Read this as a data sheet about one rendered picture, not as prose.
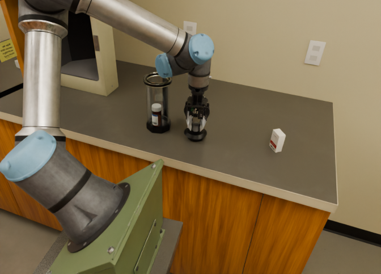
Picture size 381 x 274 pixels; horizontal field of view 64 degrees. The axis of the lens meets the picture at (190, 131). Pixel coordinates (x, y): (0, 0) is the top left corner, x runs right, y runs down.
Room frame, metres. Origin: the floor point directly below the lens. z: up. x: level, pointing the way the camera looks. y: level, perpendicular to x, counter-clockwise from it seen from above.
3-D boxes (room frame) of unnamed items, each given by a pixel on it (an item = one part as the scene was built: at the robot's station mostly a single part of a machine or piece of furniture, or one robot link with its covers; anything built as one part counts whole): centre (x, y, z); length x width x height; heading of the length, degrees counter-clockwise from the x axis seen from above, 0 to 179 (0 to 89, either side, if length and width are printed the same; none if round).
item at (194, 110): (0.95, -0.02, 1.13); 0.09 x 0.08 x 0.12; 177
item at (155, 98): (1.04, 0.13, 1.06); 0.11 x 0.11 x 0.21
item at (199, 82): (0.96, -0.02, 1.21); 0.08 x 0.08 x 0.05
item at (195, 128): (0.98, -0.02, 0.97); 0.09 x 0.09 x 0.07
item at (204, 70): (0.96, -0.02, 1.29); 0.09 x 0.08 x 0.11; 126
